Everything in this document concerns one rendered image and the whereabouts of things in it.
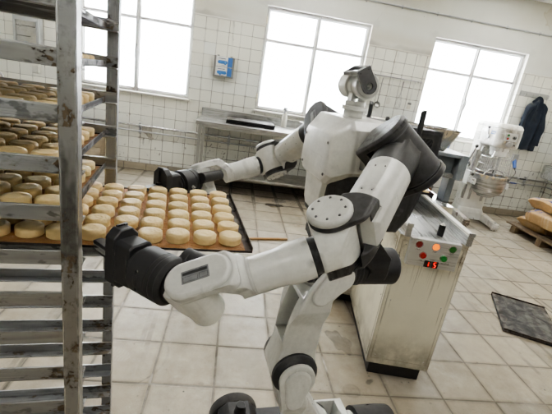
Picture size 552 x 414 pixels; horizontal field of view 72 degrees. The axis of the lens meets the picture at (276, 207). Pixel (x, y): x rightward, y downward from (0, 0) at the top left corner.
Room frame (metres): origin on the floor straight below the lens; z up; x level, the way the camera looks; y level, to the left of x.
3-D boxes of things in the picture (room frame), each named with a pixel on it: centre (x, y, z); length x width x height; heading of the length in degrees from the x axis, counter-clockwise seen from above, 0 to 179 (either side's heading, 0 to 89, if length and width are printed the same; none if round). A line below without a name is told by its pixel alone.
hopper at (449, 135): (2.58, -0.79, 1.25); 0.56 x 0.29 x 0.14; 89
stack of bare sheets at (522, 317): (2.63, -2.04, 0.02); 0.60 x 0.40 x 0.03; 161
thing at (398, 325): (2.08, -0.78, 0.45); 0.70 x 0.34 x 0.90; 179
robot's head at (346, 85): (1.03, -0.16, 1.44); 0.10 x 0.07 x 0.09; 17
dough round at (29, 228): (0.68, 0.47, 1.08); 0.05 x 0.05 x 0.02
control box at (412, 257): (1.71, -0.78, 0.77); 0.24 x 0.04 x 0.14; 89
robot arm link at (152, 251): (0.63, 0.23, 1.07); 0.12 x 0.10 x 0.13; 62
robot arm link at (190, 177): (1.16, 0.33, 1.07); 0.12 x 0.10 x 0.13; 151
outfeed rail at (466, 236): (2.69, -0.93, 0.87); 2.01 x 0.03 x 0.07; 179
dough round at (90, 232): (0.71, 0.36, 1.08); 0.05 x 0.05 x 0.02
